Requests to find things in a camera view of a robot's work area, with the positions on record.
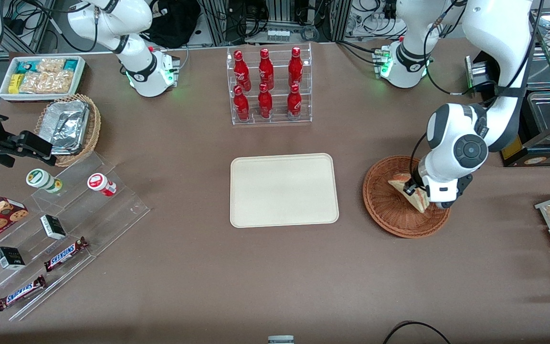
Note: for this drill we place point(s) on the small black box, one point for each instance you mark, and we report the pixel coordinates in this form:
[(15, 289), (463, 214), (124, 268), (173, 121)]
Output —
[(10, 258), (53, 227)]

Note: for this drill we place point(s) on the black bag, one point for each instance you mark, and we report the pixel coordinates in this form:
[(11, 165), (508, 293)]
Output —
[(174, 24)]

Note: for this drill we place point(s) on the small silver metal device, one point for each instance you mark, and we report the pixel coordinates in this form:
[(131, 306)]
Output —
[(478, 74)]

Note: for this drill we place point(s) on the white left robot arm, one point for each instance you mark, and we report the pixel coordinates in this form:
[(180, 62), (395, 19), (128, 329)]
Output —
[(494, 28)]

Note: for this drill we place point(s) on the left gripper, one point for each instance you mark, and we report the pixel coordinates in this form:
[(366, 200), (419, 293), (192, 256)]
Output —
[(414, 183)]

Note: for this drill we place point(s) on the beige plastic tray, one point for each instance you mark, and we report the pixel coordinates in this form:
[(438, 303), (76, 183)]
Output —
[(284, 191)]

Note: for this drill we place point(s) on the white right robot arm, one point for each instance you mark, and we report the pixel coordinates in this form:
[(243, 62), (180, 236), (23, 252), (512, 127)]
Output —
[(136, 62)]

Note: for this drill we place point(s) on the clear acrylic stepped display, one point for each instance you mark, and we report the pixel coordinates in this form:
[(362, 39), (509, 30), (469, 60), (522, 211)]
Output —
[(122, 210)]

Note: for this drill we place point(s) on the red cola bottle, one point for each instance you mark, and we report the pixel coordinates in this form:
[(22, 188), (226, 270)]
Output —
[(241, 106), (265, 104), (295, 68), (294, 104), (266, 70), (241, 71)]

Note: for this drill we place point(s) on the white snack bin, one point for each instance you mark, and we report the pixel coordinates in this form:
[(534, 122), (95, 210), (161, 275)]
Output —
[(36, 97)]

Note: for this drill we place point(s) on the green lid cup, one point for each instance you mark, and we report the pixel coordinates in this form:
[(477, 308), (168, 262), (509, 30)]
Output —
[(38, 178)]

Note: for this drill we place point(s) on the aluminium equipment rack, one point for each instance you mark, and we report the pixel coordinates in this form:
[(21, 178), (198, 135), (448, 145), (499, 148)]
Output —
[(337, 19)]

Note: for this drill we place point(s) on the clear acrylic bottle rack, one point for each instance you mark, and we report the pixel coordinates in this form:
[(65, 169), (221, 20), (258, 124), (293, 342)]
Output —
[(277, 71)]

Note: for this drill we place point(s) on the small grey device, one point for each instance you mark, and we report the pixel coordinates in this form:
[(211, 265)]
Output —
[(280, 340)]

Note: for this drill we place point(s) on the yellow snack packet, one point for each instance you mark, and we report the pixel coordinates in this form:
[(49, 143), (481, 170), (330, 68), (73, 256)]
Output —
[(15, 84)]

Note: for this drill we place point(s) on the brown wicker basket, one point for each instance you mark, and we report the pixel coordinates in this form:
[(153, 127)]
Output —
[(389, 215)]

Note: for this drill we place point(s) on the white power strip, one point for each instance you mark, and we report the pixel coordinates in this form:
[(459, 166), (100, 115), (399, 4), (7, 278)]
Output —
[(277, 35)]

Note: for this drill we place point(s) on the teal snack packet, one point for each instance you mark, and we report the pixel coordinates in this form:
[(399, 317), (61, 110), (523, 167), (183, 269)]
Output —
[(26, 67), (70, 64)]

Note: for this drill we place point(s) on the stacked foil trays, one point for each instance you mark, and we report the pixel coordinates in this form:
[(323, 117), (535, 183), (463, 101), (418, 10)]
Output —
[(67, 126)]

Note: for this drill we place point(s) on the light wicker basket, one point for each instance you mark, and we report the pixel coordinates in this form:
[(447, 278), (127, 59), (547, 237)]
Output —
[(94, 129)]

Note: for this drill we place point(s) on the Snickers chocolate bar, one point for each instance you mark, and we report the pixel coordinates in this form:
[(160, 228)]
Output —
[(21, 293), (65, 253)]

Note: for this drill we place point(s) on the red lid cup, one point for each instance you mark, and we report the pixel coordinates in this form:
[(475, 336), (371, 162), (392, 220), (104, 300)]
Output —
[(98, 182)]

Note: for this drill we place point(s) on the triangular sandwich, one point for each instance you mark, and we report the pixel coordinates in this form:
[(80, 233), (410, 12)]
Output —
[(417, 201)]

